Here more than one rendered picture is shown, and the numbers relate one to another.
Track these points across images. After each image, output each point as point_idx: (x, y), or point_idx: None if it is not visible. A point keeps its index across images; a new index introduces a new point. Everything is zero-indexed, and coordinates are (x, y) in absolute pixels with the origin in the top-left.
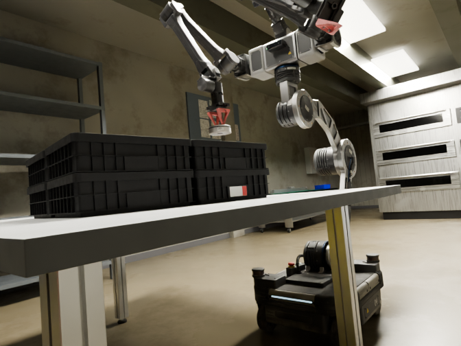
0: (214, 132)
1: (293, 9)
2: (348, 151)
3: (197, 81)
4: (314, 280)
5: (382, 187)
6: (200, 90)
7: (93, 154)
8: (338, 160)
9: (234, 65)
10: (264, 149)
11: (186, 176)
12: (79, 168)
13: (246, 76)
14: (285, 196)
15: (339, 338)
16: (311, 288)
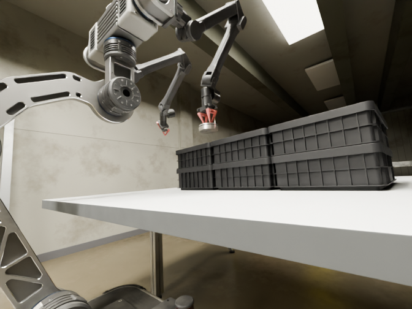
0: (213, 132)
1: (168, 108)
2: None
3: (219, 94)
4: (120, 307)
5: (106, 194)
6: (217, 102)
7: None
8: (0, 154)
9: (181, 40)
10: (176, 154)
11: None
12: None
13: (159, 14)
14: (176, 189)
15: (162, 263)
16: (133, 301)
